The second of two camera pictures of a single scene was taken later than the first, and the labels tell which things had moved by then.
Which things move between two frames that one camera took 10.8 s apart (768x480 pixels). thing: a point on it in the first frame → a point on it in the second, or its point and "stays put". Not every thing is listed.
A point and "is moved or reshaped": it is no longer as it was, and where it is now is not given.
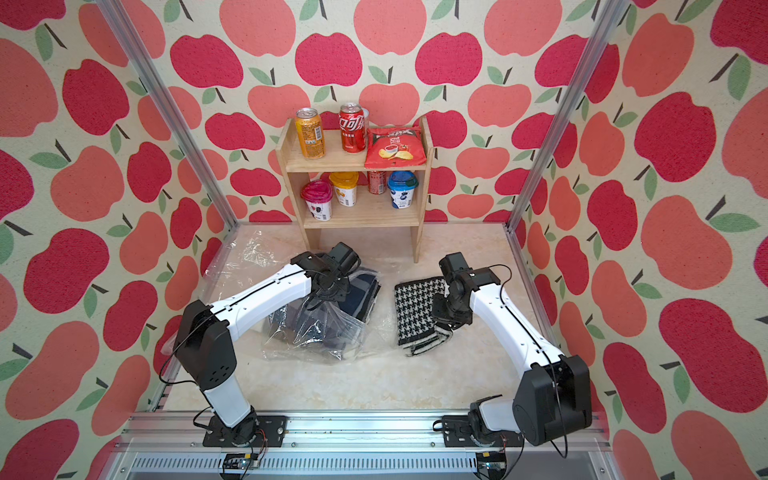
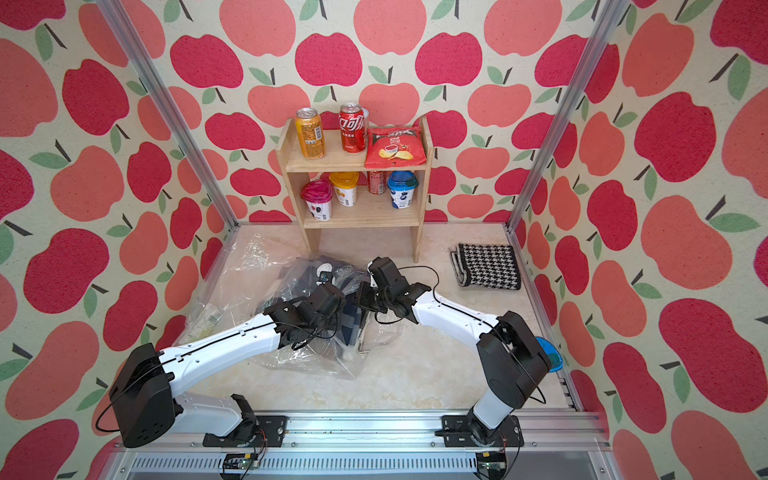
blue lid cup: x=402 y=184 stays put
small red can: x=377 y=182 stays put
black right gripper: x=437 y=312 → x=363 y=294
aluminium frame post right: x=600 y=30 stays put
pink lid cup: x=317 y=195 stays put
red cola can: x=352 y=126 stays put
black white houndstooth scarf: x=416 y=325 → x=485 y=266
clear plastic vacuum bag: x=334 y=333 is moved or reshaped
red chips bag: x=394 y=148 stays put
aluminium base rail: x=172 y=447 stays put
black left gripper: x=337 y=298 → x=340 y=306
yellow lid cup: x=345 y=185 stays put
